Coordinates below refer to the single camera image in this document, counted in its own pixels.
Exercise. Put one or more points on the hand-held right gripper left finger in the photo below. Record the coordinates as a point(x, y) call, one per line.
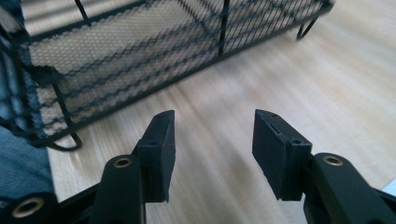
point(155, 161)

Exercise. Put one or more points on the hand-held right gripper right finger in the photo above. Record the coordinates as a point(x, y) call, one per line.
point(280, 155)

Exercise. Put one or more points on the blue denim cloth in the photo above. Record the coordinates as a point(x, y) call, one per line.
point(21, 168)

